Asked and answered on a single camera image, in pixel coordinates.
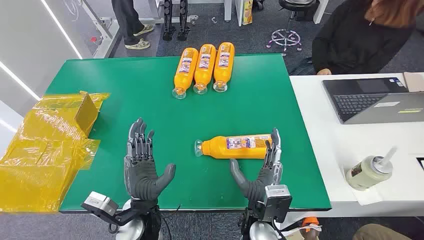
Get person's knee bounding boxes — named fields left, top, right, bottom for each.
left=352, top=223, right=413, bottom=240

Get white metal frame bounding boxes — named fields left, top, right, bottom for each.
left=81, top=0, right=120, bottom=60

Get black robot legs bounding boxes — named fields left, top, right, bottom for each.
left=162, top=0, right=191, bottom=42

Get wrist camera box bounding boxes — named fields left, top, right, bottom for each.
left=81, top=191, right=140, bottom=234
left=263, top=184, right=293, bottom=223

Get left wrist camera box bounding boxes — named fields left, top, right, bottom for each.
left=81, top=191, right=140, bottom=234

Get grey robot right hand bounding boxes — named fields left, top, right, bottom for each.
left=229, top=128, right=284, bottom=203

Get seated person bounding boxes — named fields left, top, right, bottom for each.
left=289, top=0, right=424, bottom=76

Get white desk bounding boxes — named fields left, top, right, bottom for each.
left=274, top=72, right=424, bottom=230

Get green table mat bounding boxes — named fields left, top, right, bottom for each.
left=44, top=53, right=332, bottom=213

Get orange and white tool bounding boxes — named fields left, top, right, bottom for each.
left=284, top=216, right=323, bottom=240

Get drink cup with straw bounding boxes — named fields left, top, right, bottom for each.
left=345, top=146, right=398, bottom=192

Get yellow printed carton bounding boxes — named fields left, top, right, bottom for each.
left=241, top=0, right=254, bottom=26

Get white paper napkin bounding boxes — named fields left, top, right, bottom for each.
left=341, top=165, right=385, bottom=206

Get orange bottle with label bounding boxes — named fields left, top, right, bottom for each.
left=171, top=47, right=200, bottom=100
left=193, top=43, right=217, bottom=96
left=194, top=133, right=274, bottom=160
left=212, top=42, right=236, bottom=93

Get standing person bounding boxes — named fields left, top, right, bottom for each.
left=110, top=0, right=155, bottom=51

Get yellow film wrapped cardboard box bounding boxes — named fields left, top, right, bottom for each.
left=0, top=91, right=111, bottom=214

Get black stool with chrome base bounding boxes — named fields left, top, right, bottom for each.
left=265, top=0, right=317, bottom=57

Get dark grey open laptop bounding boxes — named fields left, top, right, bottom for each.
left=321, top=77, right=424, bottom=125

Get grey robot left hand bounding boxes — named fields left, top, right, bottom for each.
left=124, top=117, right=177, bottom=202

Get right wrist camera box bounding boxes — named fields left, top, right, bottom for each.
left=263, top=184, right=293, bottom=223

